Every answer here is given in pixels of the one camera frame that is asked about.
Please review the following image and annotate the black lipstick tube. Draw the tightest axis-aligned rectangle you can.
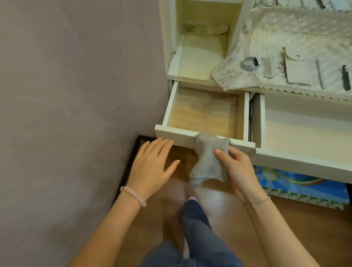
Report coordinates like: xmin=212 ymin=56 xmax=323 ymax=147
xmin=341 ymin=65 xmax=352 ymax=91

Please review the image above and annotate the person's right forearm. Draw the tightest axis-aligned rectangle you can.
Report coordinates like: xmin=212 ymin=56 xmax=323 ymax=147
xmin=242 ymin=196 xmax=334 ymax=267

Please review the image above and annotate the thin metal straw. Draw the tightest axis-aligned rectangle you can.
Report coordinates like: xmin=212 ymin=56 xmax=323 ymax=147
xmin=315 ymin=59 xmax=326 ymax=89

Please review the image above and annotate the cream dressing table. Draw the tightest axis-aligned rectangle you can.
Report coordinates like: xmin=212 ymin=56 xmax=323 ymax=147
xmin=154 ymin=0 xmax=352 ymax=101

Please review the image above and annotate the pink bead bracelet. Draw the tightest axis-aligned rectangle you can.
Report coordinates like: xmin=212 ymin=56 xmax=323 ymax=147
xmin=119 ymin=185 xmax=148 ymax=209

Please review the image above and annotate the person's right hand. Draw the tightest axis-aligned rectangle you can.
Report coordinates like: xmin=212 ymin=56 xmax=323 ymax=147
xmin=212 ymin=144 xmax=270 ymax=206

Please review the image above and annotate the silver grey wristband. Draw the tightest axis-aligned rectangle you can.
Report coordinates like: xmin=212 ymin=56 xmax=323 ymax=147
xmin=240 ymin=56 xmax=261 ymax=73

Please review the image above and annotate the dressing table mirror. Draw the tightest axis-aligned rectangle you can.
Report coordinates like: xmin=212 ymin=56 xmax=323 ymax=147
xmin=255 ymin=0 xmax=352 ymax=12

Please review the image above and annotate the wide white drawer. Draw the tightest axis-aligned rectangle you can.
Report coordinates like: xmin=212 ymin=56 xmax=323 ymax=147
xmin=250 ymin=93 xmax=352 ymax=185

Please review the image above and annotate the person's left leg in jeans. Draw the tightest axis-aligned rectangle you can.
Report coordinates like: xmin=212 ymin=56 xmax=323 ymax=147
xmin=136 ymin=240 xmax=187 ymax=267

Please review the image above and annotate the person's left hand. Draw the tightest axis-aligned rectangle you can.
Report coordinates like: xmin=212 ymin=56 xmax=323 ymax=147
xmin=126 ymin=137 xmax=182 ymax=202

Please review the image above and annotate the thin silver chain bracelet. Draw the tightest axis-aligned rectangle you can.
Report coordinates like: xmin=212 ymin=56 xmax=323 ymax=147
xmin=242 ymin=195 xmax=272 ymax=210

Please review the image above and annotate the person's left forearm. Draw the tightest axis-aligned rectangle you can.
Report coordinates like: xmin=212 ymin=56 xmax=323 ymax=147
xmin=65 ymin=189 xmax=147 ymax=267

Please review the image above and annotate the beige snap pouch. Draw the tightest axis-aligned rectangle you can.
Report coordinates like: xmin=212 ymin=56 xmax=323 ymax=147
xmin=281 ymin=46 xmax=322 ymax=86

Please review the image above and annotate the grey knitted wiping cloth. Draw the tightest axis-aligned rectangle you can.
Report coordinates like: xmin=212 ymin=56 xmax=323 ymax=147
xmin=188 ymin=132 xmax=235 ymax=188

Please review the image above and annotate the person's leg in jeans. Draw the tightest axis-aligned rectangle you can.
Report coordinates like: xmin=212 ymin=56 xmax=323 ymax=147
xmin=179 ymin=199 xmax=255 ymax=267
xmin=136 ymin=240 xmax=187 ymax=267

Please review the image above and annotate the white comb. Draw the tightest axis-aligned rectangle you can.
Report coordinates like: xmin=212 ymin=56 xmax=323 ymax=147
xmin=263 ymin=57 xmax=274 ymax=78

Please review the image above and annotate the small white drawer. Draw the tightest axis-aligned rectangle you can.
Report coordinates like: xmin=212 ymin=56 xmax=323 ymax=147
xmin=154 ymin=80 xmax=258 ymax=156

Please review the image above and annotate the dark brown wooden trim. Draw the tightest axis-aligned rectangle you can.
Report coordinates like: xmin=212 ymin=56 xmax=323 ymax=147
xmin=113 ymin=133 xmax=156 ymax=207

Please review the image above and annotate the quilted lace table cloth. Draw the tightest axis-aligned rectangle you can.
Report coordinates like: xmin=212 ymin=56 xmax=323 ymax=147
xmin=211 ymin=0 xmax=352 ymax=97

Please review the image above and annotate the colourful foam puzzle mat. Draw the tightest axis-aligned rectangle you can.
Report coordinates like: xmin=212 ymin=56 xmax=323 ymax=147
xmin=253 ymin=166 xmax=351 ymax=211

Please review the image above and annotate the person's right leg in jeans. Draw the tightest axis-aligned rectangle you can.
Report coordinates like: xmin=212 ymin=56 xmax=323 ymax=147
xmin=179 ymin=199 xmax=255 ymax=267

